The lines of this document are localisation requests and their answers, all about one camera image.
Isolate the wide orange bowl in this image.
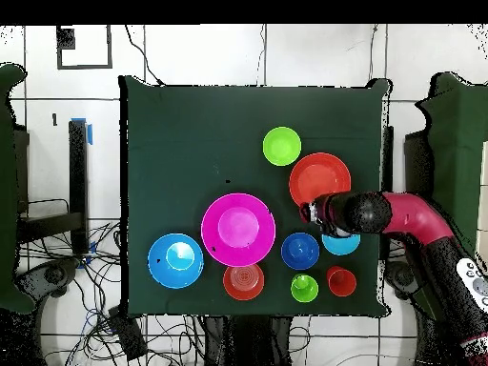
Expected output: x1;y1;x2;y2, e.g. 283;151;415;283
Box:
288;152;353;209

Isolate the large pink bowl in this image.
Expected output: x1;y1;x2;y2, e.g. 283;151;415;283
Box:
200;193;276;268

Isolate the small dark blue bowl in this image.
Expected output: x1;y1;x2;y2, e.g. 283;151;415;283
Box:
280;232;320;271

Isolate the small light blue bowl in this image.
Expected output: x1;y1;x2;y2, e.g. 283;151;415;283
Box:
321;233;362;256

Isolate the small green bowl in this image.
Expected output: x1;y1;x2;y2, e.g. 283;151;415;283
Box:
261;126;303;168

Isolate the green cup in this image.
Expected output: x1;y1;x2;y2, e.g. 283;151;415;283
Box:
290;273;320;304

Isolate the orange cup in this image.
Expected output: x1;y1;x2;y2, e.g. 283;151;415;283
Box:
326;265;358;297

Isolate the small deep orange bowl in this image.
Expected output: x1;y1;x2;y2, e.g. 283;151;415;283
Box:
222;262;266;302

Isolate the grey wheeled floor base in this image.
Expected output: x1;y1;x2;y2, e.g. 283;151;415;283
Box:
16;257;80;300
383;259;420;301

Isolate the dark green tablecloth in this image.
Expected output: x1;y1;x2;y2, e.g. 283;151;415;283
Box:
118;74;391;318

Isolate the medium blue bowl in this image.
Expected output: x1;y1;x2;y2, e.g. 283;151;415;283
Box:
147;233;205;290

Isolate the green cloth side table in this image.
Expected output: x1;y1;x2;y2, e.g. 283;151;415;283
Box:
0;62;37;315
413;71;488;321

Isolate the white box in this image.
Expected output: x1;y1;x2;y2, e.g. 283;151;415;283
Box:
476;140;488;260

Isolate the black floor box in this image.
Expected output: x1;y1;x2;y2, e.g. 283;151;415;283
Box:
107;304;149;361

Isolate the tangle of floor cables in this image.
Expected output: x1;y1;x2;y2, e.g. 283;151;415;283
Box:
18;220;127;366

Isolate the thin black floor cable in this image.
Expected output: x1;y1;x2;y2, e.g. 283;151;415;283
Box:
124;24;166;88

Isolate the black post with blue tape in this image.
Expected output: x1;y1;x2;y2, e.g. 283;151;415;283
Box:
68;117;93;255

